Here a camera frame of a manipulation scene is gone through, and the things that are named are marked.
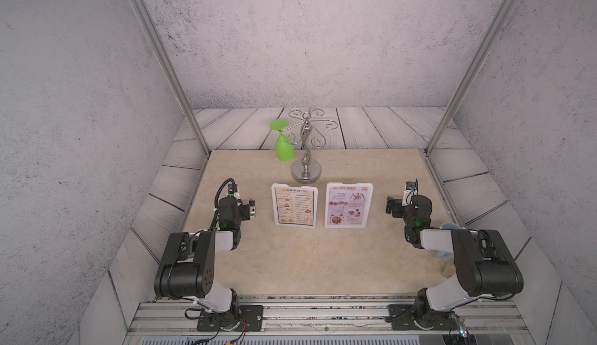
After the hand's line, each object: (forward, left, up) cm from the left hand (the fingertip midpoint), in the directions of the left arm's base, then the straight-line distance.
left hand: (241, 199), depth 95 cm
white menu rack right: (-7, -42, +5) cm, 42 cm away
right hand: (-1, -65, +2) cm, 65 cm away
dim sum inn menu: (-7, -22, +5) cm, 23 cm away
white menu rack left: (-7, -22, +6) cm, 23 cm away
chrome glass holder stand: (+19, -27, -5) cm, 34 cm away
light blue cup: (-13, -78, 0) cm, 79 cm away
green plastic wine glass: (+17, -17, +12) cm, 27 cm away
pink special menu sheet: (-7, -41, +5) cm, 42 cm away
